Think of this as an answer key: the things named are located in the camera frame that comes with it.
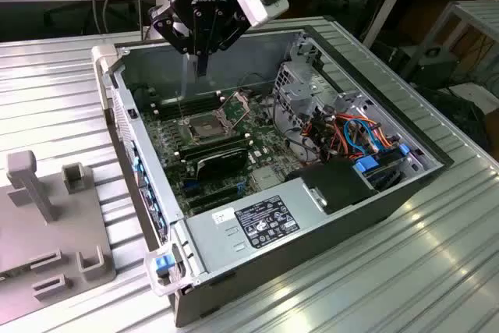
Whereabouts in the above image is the black plastic air duct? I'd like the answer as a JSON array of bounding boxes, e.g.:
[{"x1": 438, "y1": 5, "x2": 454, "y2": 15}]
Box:
[{"x1": 283, "y1": 152, "x2": 380, "y2": 216}]

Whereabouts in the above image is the metal frame side table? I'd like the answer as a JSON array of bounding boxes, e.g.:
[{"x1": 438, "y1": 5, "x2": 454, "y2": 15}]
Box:
[{"x1": 400, "y1": 0, "x2": 499, "y2": 93}]

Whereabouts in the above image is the black box device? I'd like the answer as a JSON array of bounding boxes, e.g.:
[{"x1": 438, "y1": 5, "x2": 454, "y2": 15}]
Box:
[{"x1": 412, "y1": 45, "x2": 460, "y2": 89}]

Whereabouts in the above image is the open grey PC case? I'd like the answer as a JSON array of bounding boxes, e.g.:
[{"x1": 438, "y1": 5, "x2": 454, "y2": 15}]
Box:
[{"x1": 91, "y1": 24, "x2": 448, "y2": 328}]

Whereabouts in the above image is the silver power supply box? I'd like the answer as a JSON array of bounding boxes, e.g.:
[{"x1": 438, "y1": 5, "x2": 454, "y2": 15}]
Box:
[{"x1": 182, "y1": 176, "x2": 325, "y2": 276}]

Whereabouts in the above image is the CPU socket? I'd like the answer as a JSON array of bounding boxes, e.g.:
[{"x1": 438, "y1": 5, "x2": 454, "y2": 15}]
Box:
[{"x1": 182, "y1": 113, "x2": 232, "y2": 143}]

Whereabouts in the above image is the orange wire bundle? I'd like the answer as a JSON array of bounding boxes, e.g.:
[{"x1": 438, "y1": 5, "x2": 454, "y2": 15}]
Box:
[{"x1": 303, "y1": 112, "x2": 395, "y2": 155}]

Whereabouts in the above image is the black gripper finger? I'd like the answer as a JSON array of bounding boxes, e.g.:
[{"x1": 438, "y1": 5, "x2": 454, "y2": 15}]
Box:
[
  {"x1": 202, "y1": 8, "x2": 251, "y2": 76},
  {"x1": 150, "y1": 0, "x2": 203, "y2": 76}
]

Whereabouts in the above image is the metal socket cover frame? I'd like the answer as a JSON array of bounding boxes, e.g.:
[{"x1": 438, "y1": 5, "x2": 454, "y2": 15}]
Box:
[{"x1": 219, "y1": 90, "x2": 254, "y2": 128}]

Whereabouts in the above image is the blue case latch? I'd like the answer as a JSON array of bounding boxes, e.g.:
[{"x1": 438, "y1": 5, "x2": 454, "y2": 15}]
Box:
[{"x1": 154, "y1": 254, "x2": 173, "y2": 275}]

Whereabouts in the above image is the black RAM slot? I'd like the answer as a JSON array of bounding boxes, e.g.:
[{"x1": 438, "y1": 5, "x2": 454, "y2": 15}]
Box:
[
  {"x1": 177, "y1": 133, "x2": 250, "y2": 154},
  {"x1": 154, "y1": 98, "x2": 225, "y2": 120},
  {"x1": 150, "y1": 90, "x2": 224, "y2": 112},
  {"x1": 179, "y1": 140, "x2": 251, "y2": 162}
]

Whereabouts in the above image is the black cooling fan shroud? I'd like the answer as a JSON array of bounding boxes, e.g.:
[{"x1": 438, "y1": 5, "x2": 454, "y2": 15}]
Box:
[{"x1": 193, "y1": 147, "x2": 247, "y2": 182}]

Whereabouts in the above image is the blue disk carrier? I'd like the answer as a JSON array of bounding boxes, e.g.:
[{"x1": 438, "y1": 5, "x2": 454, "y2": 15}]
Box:
[{"x1": 352, "y1": 152, "x2": 407, "y2": 190}]

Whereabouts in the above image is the blue wire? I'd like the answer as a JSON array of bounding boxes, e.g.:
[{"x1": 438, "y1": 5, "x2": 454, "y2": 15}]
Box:
[{"x1": 348, "y1": 117, "x2": 382, "y2": 151}]

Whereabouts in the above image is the black wire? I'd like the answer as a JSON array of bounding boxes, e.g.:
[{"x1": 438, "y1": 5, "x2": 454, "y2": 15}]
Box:
[{"x1": 271, "y1": 93, "x2": 315, "y2": 155}]

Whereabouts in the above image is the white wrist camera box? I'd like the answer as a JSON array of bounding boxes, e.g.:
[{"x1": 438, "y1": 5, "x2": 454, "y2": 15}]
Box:
[{"x1": 233, "y1": 0, "x2": 290, "y2": 29}]

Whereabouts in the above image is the grey parts rack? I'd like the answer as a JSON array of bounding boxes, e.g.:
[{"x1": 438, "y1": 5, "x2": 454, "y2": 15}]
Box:
[{"x1": 0, "y1": 149, "x2": 117, "y2": 303}]

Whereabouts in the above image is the green motherboard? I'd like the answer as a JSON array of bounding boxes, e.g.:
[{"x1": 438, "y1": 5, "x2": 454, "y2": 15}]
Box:
[{"x1": 140, "y1": 89, "x2": 307, "y2": 218}]

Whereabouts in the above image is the silver metal drive cage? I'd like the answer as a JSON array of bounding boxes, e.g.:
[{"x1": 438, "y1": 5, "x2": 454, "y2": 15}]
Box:
[{"x1": 272, "y1": 61, "x2": 341, "y2": 136}]

